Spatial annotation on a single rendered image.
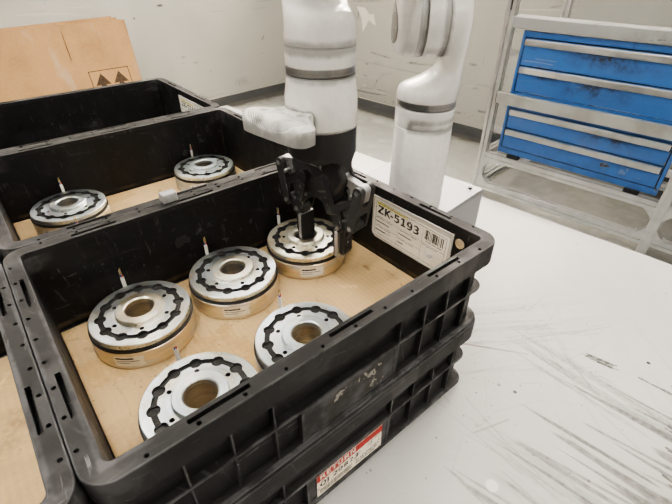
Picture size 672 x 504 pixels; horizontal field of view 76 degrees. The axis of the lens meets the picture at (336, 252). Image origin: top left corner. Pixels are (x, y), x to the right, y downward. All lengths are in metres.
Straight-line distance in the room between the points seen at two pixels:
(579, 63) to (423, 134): 1.59
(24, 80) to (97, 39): 0.53
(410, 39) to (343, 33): 0.23
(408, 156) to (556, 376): 0.38
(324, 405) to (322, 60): 0.31
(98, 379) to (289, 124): 0.31
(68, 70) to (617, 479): 3.39
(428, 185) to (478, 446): 0.39
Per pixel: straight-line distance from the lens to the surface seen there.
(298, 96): 0.44
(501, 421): 0.60
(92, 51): 3.53
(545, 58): 2.27
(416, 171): 0.71
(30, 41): 3.44
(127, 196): 0.82
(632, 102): 2.20
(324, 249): 0.55
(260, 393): 0.31
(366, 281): 0.55
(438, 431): 0.57
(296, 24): 0.43
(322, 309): 0.46
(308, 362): 0.32
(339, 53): 0.43
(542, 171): 2.35
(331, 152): 0.45
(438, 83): 0.68
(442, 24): 0.66
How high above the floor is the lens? 1.17
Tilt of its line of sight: 35 degrees down
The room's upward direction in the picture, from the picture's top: straight up
